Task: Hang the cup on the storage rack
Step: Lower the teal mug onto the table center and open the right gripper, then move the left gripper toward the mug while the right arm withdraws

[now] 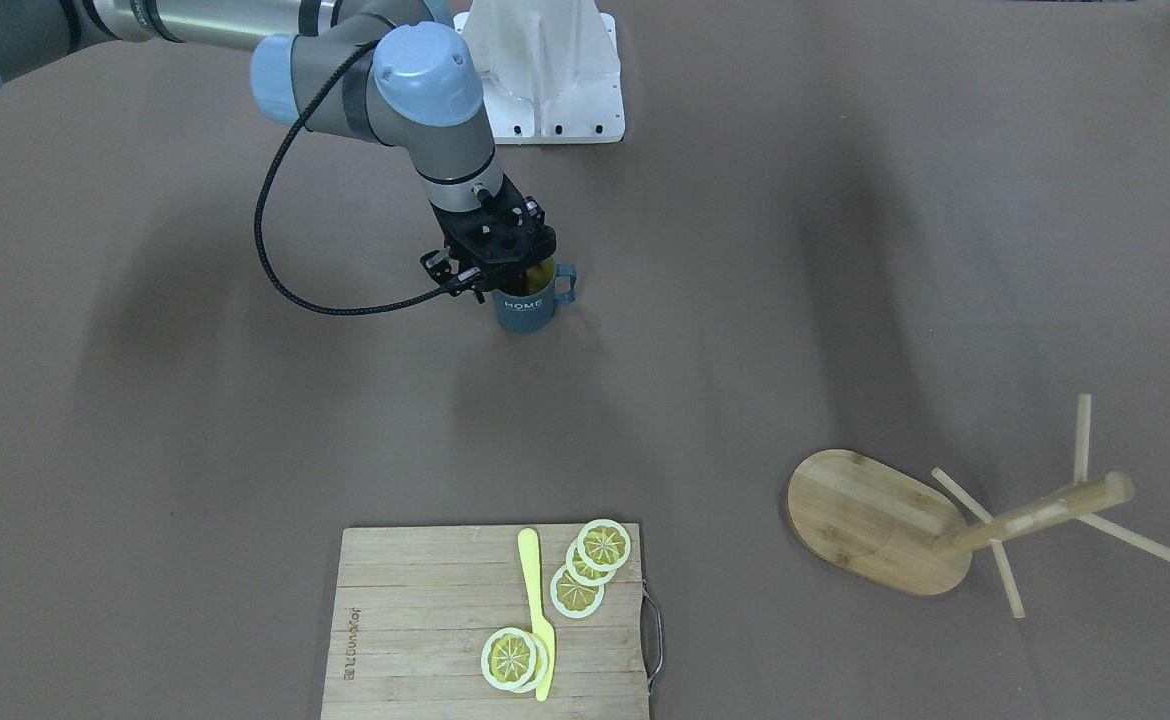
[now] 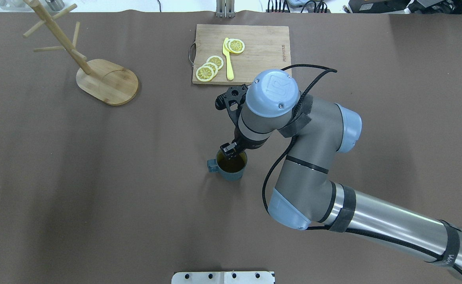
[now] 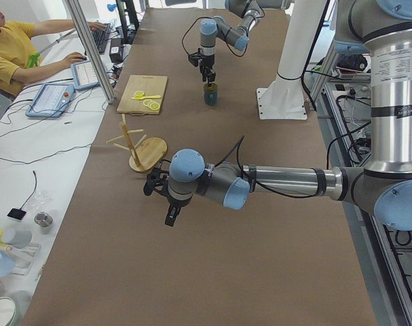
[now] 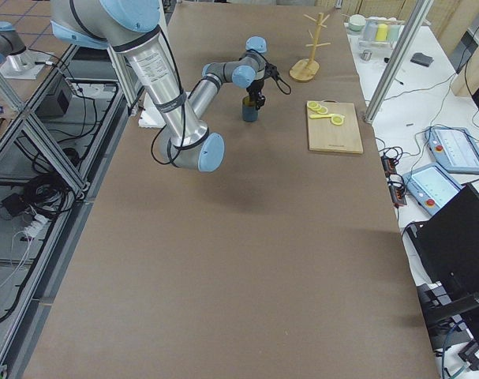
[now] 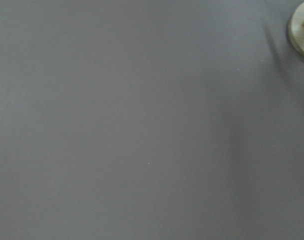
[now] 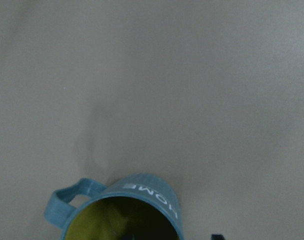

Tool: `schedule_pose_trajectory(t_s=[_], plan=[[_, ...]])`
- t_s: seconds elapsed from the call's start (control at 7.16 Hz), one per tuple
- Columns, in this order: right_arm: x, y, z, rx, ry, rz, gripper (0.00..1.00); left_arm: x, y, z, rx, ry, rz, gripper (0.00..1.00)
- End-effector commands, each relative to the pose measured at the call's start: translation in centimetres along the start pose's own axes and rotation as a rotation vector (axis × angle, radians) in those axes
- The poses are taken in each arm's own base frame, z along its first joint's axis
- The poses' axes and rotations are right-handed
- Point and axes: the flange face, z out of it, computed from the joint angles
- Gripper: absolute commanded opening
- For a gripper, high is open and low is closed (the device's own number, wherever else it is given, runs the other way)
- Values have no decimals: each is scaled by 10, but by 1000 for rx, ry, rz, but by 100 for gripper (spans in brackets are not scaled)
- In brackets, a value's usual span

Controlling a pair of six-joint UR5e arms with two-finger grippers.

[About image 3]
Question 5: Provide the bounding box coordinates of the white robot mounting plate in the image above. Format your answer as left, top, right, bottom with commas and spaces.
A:
256, 88, 307, 120

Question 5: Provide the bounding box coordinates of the person in yellow shirt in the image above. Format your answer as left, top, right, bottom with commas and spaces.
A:
0, 5, 115, 98

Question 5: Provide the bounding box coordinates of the lemon slice by knife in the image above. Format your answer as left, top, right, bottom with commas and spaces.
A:
132, 90, 145, 99

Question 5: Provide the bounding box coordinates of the green rimmed bowl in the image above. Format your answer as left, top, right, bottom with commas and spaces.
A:
0, 297, 20, 326

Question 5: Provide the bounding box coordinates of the blue teach pendant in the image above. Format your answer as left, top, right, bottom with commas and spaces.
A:
25, 83, 75, 118
71, 60, 100, 91

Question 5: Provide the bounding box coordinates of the black power adapter box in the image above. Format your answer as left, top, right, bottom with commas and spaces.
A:
109, 38, 124, 64

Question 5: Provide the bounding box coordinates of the bamboo cup storage rack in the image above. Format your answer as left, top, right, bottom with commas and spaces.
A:
106, 113, 168, 173

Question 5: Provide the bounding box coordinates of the aluminium frame post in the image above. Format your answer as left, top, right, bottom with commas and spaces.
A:
65, 0, 115, 104

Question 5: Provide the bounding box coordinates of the front lemon slice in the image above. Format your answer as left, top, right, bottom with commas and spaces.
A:
150, 104, 160, 111

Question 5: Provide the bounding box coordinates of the wooden cutting board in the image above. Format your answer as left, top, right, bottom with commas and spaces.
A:
117, 75, 168, 115

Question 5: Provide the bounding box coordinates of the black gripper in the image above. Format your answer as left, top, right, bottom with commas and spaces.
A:
143, 162, 192, 227
188, 48, 216, 85

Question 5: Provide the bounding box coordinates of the far blue teach pendant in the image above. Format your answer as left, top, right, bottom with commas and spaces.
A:
71, 60, 100, 91

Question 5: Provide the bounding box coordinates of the near blue teach pendant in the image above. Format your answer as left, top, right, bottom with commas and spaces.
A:
25, 83, 75, 118

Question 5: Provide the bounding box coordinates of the light blue cup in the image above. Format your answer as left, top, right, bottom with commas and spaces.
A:
0, 251, 16, 277

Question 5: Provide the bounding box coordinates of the grey cup lying down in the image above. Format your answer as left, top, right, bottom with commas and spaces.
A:
1, 228, 32, 249

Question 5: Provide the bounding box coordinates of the black keyboard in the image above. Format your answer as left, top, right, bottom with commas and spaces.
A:
92, 23, 111, 54

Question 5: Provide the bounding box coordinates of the small black square device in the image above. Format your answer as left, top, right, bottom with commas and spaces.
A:
7, 208, 26, 221

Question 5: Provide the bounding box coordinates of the teal cup yellow inside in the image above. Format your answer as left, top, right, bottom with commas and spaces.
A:
203, 83, 218, 106

